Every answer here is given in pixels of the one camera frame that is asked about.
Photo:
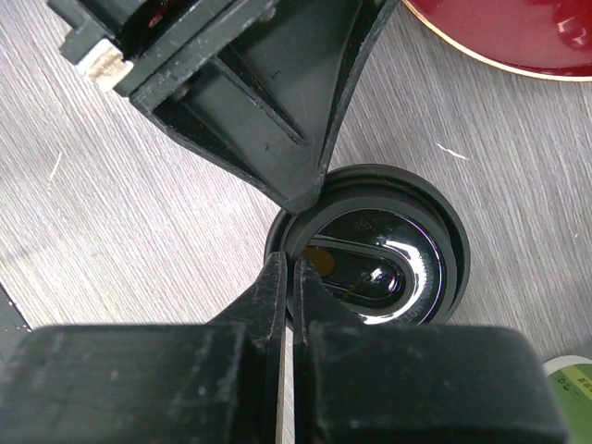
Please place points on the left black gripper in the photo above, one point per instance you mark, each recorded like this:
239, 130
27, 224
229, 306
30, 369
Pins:
259, 88

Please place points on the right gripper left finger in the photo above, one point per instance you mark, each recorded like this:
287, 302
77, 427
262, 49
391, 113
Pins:
217, 382

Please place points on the green paper cup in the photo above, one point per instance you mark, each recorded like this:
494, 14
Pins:
570, 378

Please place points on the black coffee cup lid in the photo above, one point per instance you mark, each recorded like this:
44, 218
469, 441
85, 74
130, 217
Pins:
384, 241

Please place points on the red round tray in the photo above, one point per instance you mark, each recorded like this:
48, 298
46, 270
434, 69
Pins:
547, 40

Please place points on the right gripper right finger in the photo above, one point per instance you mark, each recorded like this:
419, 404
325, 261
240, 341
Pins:
397, 383

